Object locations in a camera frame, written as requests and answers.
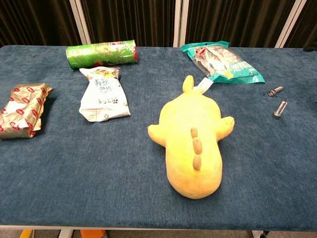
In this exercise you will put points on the white slanted frame post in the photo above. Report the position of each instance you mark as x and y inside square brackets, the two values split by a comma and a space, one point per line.
[79, 22]
[289, 22]

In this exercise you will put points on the gold foil snack package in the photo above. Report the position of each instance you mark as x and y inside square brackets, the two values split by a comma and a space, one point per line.
[22, 111]

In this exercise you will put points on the blue table cloth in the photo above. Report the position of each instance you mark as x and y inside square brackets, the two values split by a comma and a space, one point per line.
[99, 173]

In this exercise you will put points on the white table frame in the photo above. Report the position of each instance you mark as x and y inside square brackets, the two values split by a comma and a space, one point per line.
[123, 228]

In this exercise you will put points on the teal dried fish snack bag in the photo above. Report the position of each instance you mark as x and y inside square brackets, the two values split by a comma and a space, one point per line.
[223, 63]

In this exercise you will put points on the yellow plush dinosaur toy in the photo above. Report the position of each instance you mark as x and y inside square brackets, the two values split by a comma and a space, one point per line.
[190, 148]

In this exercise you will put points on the dark pleated curtain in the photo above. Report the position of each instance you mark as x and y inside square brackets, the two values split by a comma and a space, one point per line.
[133, 19]

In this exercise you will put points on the orange object under table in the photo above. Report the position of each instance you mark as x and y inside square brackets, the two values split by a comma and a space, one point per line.
[92, 234]

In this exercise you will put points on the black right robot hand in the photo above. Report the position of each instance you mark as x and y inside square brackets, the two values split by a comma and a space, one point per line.
[312, 48]

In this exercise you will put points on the silver bolt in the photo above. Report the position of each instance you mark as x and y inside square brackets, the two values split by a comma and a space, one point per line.
[280, 109]
[275, 90]

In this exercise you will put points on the green cylindrical chip can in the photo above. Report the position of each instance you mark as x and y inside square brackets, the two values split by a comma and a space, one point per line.
[99, 55]

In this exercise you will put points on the yellow object under table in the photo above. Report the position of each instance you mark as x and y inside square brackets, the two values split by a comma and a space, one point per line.
[26, 234]

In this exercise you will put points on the white crumpled snack bag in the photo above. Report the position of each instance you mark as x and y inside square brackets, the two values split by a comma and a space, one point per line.
[104, 99]

